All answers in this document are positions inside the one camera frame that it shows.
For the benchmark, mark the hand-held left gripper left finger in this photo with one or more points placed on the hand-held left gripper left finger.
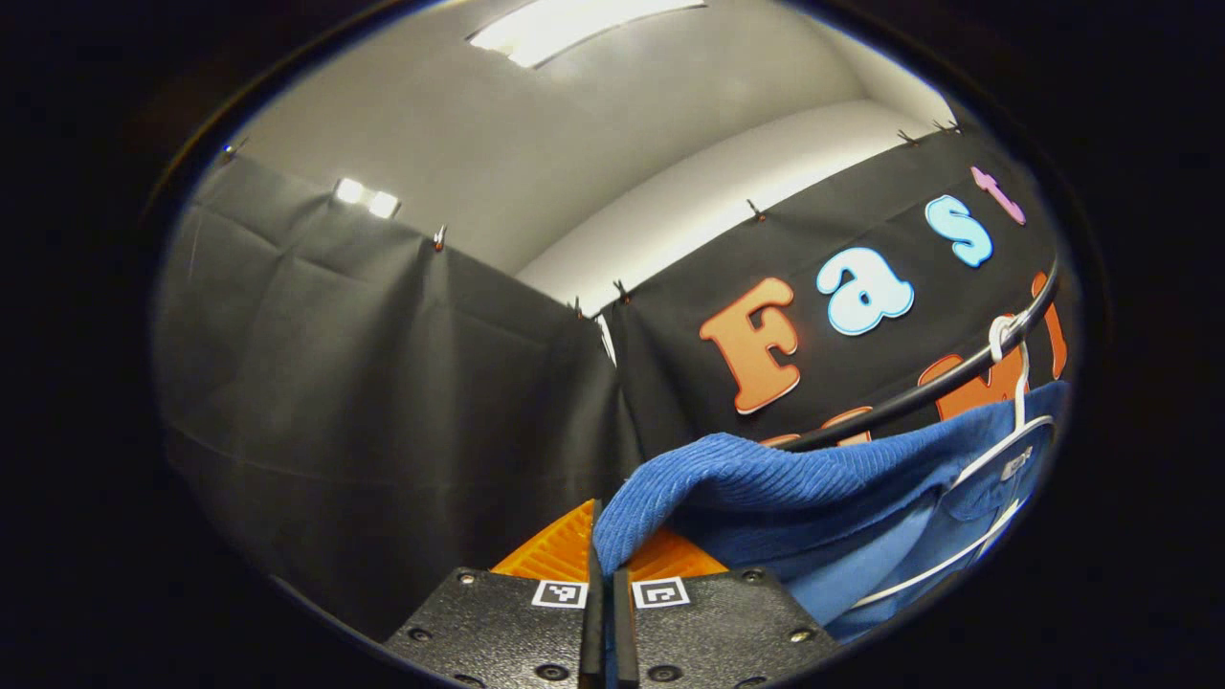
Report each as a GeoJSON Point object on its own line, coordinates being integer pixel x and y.
{"type": "Point", "coordinates": [488, 632]}

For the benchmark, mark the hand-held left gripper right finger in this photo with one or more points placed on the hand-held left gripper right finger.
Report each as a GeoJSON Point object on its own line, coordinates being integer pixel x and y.
{"type": "Point", "coordinates": [727, 632]}

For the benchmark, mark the black clothes rack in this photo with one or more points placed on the black clothes rack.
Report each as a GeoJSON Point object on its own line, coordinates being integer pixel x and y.
{"type": "Point", "coordinates": [909, 402]}

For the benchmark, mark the white clothes hanger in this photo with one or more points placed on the white clothes hanger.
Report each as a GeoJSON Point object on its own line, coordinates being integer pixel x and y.
{"type": "Point", "coordinates": [1021, 392]}

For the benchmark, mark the black backdrop cloth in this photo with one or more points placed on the black backdrop cloth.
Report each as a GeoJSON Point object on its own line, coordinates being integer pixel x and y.
{"type": "Point", "coordinates": [383, 402]}

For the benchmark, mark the row of small cloth clips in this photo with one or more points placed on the row of small cloth clips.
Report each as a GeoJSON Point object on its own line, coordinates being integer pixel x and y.
{"type": "Point", "coordinates": [439, 237]}

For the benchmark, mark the small ceiling light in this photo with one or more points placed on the small ceiling light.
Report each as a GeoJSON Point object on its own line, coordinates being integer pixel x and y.
{"type": "Point", "coordinates": [367, 197]}

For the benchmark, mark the long ceiling light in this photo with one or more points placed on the long ceiling light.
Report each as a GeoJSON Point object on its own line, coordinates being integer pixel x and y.
{"type": "Point", "coordinates": [574, 24]}

